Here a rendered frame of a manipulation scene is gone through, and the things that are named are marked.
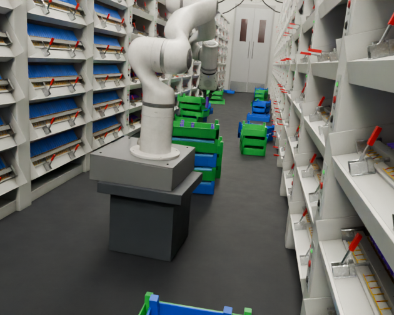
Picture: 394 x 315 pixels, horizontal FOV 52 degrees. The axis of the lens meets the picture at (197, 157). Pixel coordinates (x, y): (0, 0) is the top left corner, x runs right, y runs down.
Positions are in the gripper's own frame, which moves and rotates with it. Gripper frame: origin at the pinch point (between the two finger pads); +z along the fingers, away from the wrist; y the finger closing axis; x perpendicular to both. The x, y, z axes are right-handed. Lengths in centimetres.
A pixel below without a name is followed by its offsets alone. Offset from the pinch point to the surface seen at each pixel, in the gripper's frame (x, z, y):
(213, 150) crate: -24.0, 19.6, 7.3
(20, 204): -82, 18, -75
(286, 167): -18, 31, 49
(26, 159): -68, 2, -75
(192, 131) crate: -20.9, 10.7, -5.2
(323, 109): -63, -38, 50
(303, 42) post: 14, -30, 48
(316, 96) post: -59, -41, 47
